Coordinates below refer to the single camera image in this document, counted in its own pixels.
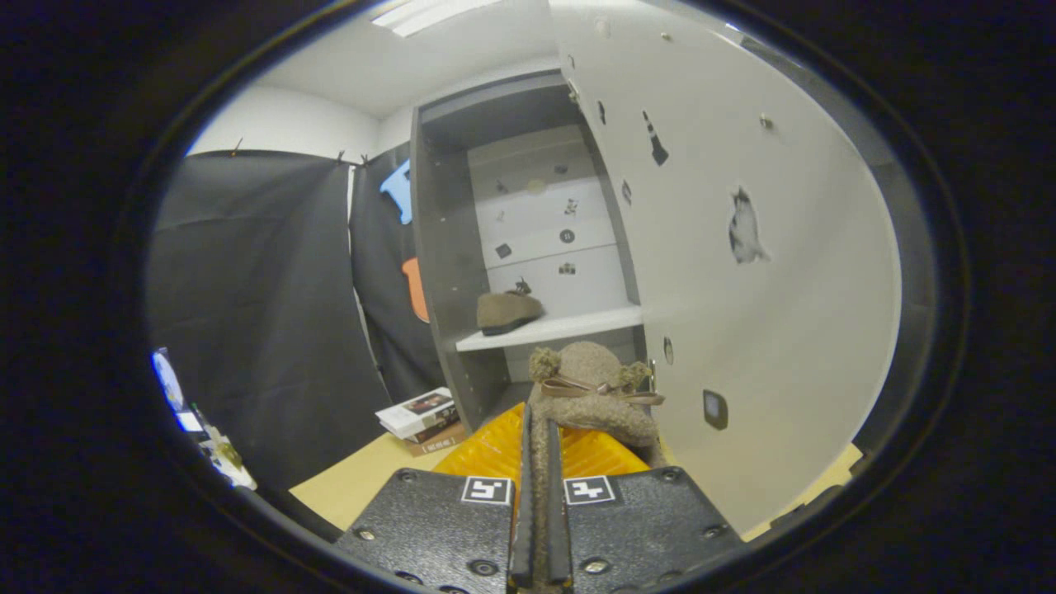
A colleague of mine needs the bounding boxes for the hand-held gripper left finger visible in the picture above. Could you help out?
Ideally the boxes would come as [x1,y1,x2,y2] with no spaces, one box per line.
[334,402,535,594]

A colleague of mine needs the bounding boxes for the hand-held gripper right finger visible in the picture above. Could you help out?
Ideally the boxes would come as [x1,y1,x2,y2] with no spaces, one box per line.
[544,417,747,594]

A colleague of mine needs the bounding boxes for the brown shoe with bow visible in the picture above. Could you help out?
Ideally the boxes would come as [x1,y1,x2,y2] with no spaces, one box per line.
[526,341,667,588]
[476,290,545,337]

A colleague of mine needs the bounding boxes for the light grey shoe cabinet door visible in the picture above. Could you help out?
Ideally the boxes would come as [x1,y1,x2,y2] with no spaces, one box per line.
[549,0,937,537]

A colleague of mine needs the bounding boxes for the grey shoe cabinet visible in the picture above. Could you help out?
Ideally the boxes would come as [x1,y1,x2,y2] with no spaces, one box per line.
[410,70,653,434]

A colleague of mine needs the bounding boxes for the white cabinet shelf board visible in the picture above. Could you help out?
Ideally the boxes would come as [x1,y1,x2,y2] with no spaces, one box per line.
[455,304,644,353]

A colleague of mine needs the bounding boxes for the brown book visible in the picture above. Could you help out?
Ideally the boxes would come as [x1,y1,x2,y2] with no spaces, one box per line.
[403,421,468,457]

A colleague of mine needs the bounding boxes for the white book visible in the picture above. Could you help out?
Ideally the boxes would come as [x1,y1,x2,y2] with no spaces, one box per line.
[375,386,456,438]

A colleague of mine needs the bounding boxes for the white clutter pile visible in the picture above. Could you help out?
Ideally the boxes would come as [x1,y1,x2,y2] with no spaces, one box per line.
[191,403,258,492]

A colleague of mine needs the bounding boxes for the black backdrop cloth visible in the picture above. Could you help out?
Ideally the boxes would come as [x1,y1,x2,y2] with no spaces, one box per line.
[144,148,446,492]

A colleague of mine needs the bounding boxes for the bright blue screen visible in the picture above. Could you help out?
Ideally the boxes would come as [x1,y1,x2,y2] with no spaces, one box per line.
[151,348,203,434]

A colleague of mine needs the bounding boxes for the long ceiling light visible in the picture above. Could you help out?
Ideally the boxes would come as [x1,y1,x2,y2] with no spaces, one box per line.
[371,0,504,38]

